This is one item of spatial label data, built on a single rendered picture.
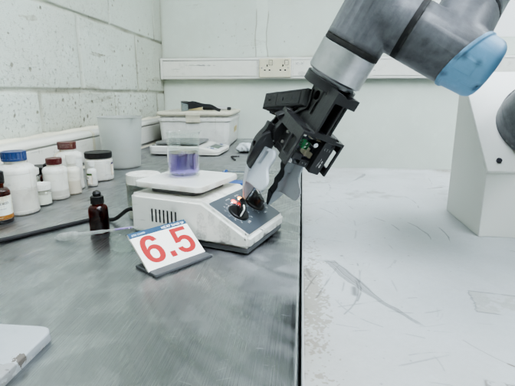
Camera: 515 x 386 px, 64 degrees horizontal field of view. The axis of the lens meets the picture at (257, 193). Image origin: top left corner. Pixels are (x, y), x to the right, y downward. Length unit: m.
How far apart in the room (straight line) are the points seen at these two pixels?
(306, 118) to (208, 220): 0.19
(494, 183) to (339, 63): 0.31
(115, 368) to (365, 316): 0.24
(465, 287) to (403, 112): 1.62
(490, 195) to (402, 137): 1.42
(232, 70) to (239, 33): 0.18
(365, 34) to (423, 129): 1.62
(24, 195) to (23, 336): 0.46
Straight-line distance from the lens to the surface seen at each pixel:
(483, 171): 0.72
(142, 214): 0.65
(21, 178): 0.85
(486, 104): 0.79
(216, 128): 1.70
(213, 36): 2.11
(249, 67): 2.02
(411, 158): 2.14
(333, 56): 0.54
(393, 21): 0.54
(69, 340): 0.43
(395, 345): 0.41
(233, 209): 0.59
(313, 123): 0.55
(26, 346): 0.42
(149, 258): 0.54
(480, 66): 0.54
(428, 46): 0.54
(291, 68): 2.00
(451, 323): 0.46
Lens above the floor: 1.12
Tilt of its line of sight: 13 degrees down
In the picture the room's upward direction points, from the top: straight up
